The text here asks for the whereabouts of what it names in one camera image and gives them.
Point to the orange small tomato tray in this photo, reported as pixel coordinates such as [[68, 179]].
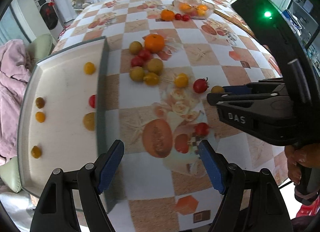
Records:
[[40, 116]]

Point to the red tomato with stem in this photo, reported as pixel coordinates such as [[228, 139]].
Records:
[[200, 85]]

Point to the white washing machine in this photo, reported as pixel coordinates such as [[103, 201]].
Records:
[[49, 14]]

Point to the yellow green plum lower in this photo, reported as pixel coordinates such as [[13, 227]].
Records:
[[137, 73]]

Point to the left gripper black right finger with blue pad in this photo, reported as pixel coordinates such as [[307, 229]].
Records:
[[214, 165]]

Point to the white rectangular tray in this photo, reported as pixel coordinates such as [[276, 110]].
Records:
[[63, 138]]

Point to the yellow green plum beside orange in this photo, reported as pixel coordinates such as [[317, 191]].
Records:
[[135, 47]]

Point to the pink blanket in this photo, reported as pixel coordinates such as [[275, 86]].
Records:
[[15, 75]]

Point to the yellow plum small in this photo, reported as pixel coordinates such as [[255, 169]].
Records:
[[151, 79]]

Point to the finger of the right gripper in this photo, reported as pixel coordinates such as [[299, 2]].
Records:
[[214, 98], [264, 86]]

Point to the far orange near bowl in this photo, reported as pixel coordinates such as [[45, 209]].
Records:
[[167, 15]]

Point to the person right hand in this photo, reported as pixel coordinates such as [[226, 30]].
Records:
[[307, 156]]

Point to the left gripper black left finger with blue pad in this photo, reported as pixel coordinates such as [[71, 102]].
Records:
[[107, 164]]

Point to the red cherry tomato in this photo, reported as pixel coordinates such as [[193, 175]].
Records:
[[91, 101], [178, 16], [185, 18]]

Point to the yellow cherry tomato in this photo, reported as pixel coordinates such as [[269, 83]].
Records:
[[89, 68], [181, 80]]

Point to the checkered fruit print tablecloth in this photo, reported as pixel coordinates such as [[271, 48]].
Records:
[[161, 184]]

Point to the olive yellow plum fruit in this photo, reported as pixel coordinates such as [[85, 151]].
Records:
[[40, 102]]

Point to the yellow cherry tomato on table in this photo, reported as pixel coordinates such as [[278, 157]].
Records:
[[181, 80]]

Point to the large orange near tray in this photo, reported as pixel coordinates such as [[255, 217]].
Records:
[[154, 43]]

